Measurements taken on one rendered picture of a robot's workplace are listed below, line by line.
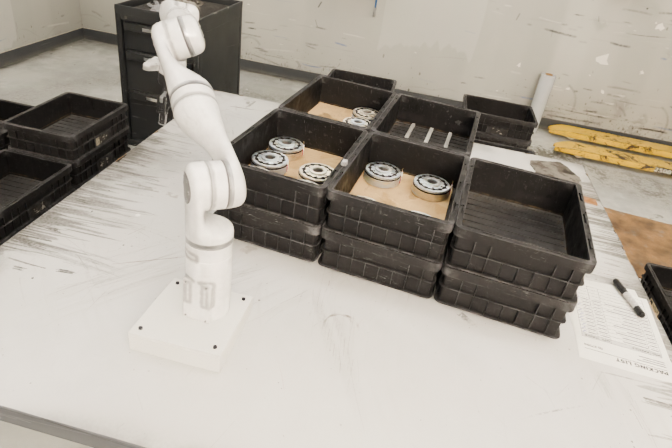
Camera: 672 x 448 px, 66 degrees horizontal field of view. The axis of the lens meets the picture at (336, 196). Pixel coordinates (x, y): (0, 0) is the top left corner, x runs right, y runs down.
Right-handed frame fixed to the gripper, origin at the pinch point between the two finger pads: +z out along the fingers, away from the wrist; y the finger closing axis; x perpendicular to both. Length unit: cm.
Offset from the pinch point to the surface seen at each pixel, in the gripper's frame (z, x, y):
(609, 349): 1, -124, -54
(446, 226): -16, -79, -49
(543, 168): -5, -133, 40
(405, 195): -7, -74, -20
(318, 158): -3.6, -48.3, -6.1
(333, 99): -8, -48, 40
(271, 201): -3, -40, -37
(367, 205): -13, -62, -44
